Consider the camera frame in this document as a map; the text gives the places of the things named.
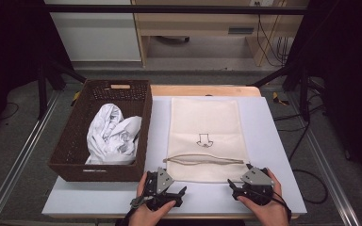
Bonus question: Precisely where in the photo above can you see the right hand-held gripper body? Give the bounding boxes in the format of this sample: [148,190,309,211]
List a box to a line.
[232,163,276,207]

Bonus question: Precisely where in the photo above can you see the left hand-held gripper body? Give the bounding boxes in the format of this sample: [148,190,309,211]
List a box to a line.
[144,167,184,212]

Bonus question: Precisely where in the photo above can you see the beige drawstring cord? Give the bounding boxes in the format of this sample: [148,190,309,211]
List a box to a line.
[163,153,245,167]

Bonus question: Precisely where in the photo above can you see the cream drawstring bag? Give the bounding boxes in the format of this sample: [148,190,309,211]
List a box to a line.
[166,97,251,184]

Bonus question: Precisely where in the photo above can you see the white garment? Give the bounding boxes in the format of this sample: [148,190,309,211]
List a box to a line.
[85,103,143,166]

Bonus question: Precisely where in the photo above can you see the brown woven basket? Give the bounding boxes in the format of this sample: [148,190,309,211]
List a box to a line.
[47,78,154,183]

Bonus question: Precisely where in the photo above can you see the person's right hand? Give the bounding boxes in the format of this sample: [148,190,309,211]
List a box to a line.
[237,169,292,226]

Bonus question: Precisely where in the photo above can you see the person's left hand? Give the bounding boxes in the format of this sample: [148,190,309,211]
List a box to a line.
[128,171,177,226]

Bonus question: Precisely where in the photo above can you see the yellow black clamp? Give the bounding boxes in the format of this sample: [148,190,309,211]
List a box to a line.
[70,90,83,106]
[271,91,290,106]

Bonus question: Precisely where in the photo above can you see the black metal stand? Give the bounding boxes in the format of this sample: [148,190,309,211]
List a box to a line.
[250,60,313,122]
[37,56,88,121]

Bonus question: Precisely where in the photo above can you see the black curtain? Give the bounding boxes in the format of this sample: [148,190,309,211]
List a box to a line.
[0,0,74,140]
[290,0,362,191]

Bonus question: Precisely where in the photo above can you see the light wooden desk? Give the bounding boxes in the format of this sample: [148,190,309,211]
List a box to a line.
[131,0,309,68]

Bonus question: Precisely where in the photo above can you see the white cabinet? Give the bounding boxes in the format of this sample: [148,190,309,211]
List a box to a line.
[43,0,142,62]

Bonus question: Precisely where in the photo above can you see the left hand-held gripper cable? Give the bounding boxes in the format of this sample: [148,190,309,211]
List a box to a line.
[129,193,154,210]

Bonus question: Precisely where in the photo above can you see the hand-held gripper cable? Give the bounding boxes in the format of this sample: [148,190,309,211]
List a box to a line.
[129,193,154,210]
[271,187,293,222]

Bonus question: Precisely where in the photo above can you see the right hand-held gripper cable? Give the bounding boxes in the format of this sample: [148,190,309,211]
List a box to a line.
[271,187,293,222]

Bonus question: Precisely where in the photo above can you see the aluminium rail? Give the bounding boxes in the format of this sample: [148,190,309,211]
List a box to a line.
[286,93,362,226]
[0,89,61,226]

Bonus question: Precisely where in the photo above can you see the hanging black cables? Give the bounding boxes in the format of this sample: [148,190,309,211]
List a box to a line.
[255,1,294,68]

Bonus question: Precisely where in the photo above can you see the thin black floor cable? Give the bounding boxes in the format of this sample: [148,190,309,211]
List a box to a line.
[0,101,21,121]

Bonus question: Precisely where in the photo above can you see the black horizontal frame bar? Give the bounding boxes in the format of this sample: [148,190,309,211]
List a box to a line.
[43,4,308,16]

